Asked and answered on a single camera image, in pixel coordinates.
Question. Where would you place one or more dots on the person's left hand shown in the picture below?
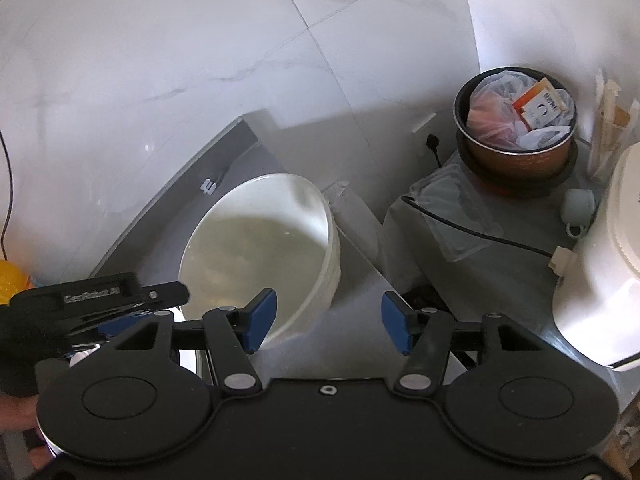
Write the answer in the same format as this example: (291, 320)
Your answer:
(15, 410)

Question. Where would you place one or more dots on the copper cooking pot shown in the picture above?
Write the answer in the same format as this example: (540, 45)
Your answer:
(515, 160)

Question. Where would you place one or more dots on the yellow plastic object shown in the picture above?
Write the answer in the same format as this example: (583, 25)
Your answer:
(12, 280)

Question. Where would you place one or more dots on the small white hook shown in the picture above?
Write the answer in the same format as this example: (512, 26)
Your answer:
(208, 187)

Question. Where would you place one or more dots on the black plug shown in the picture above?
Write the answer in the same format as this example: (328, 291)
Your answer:
(433, 142)

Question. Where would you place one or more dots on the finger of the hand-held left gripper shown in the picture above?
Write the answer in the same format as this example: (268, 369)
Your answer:
(167, 293)
(115, 325)

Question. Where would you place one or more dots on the white bowl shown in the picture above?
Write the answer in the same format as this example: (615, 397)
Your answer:
(250, 240)

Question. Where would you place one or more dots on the orange cardboard box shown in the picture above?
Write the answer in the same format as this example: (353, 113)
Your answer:
(537, 107)

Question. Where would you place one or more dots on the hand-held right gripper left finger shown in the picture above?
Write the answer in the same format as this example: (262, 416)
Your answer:
(260, 317)

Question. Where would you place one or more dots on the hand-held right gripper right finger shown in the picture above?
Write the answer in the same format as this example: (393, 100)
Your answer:
(397, 322)

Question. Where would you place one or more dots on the white plastic bag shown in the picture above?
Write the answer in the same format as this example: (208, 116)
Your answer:
(542, 137)

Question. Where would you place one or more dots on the small grey cup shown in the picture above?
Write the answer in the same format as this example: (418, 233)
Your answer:
(577, 205)

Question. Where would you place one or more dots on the clear plastic bag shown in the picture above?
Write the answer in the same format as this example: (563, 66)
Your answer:
(450, 210)
(492, 115)

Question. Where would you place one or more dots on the beige paper packets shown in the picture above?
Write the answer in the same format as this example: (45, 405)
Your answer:
(607, 125)

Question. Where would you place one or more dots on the white kitchen appliance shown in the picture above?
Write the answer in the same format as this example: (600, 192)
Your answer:
(600, 285)

